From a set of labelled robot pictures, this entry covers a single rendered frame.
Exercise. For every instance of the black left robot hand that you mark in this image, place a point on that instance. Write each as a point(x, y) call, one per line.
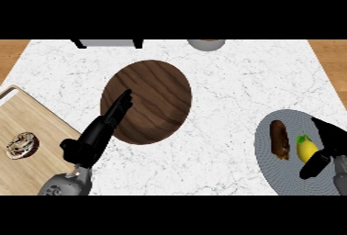
point(97, 133)

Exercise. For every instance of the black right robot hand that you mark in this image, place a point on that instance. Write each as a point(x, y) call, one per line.
point(332, 136)

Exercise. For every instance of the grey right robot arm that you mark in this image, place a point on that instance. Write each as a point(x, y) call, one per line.
point(340, 174)

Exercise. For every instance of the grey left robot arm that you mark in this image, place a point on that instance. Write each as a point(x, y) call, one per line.
point(67, 183)

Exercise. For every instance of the yellow lemon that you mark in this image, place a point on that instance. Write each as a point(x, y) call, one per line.
point(307, 148)

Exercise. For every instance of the grey round placemat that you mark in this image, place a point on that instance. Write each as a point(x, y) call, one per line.
point(289, 171)

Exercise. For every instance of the dark brown wooden bowl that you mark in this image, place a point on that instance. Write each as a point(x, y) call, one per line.
point(146, 102)

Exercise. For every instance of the brown oblong bread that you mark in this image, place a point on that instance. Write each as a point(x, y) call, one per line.
point(280, 139)

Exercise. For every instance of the pale wooden cutting board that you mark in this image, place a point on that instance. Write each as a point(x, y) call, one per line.
point(32, 143)

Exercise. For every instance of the chocolate glazed donut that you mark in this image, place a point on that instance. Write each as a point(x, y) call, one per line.
point(23, 145)

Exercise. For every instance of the grey round cup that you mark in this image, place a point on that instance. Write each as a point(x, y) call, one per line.
point(206, 44)

